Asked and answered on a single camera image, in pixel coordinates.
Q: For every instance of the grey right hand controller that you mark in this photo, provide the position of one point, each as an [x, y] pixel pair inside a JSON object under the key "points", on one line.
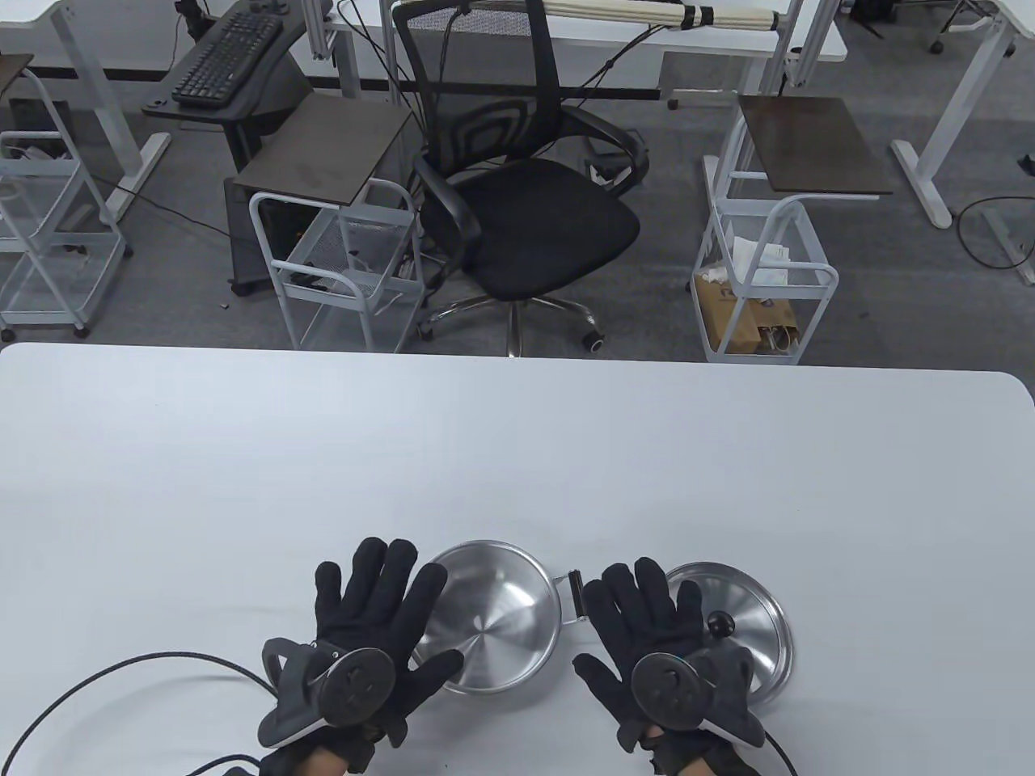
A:
{"points": [[667, 695]]}

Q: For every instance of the grey left hand controller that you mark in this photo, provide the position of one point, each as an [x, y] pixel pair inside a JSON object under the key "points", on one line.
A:
{"points": [[356, 687]]}

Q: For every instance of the person's right hand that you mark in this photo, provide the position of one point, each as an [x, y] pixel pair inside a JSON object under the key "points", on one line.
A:
{"points": [[639, 622]]}

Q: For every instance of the grey hand controller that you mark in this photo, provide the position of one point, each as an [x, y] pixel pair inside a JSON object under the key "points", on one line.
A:
{"points": [[356, 687], [667, 695]]}

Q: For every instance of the person's left forearm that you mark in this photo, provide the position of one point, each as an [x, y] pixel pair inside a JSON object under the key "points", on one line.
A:
{"points": [[323, 760]]}

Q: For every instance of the white papers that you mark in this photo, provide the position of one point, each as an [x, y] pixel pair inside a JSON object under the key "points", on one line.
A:
{"points": [[752, 255]]}

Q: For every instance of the person's right forearm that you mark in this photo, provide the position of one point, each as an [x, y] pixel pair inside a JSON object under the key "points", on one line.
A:
{"points": [[695, 764]]}

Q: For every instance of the black bar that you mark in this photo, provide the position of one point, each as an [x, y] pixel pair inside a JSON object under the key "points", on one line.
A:
{"points": [[623, 93]]}

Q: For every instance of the white desk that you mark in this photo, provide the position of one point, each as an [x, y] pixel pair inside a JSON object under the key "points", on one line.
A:
{"points": [[97, 97], [728, 40], [962, 97]]}

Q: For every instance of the steel pot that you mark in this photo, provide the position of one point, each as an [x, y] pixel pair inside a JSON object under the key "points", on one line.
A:
{"points": [[493, 598]]}

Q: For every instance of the black office chair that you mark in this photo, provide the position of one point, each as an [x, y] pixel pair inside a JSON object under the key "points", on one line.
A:
{"points": [[534, 218]]}

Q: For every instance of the white cart with dark top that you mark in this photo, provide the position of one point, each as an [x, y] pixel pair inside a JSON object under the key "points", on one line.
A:
{"points": [[808, 145], [323, 153]]}

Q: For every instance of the person's left hand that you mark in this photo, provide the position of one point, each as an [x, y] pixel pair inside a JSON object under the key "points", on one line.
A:
{"points": [[388, 606]]}

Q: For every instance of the cardboard box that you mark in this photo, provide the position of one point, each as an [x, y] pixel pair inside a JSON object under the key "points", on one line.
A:
{"points": [[728, 315]]}

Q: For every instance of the steel pot lid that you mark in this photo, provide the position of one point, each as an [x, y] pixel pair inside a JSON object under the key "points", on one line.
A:
{"points": [[744, 598]]}

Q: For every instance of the black keyboard stand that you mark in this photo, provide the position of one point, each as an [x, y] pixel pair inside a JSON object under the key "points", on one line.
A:
{"points": [[275, 89]]}

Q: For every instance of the black keyboard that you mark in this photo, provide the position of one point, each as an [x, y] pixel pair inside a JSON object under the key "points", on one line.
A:
{"points": [[226, 56]]}

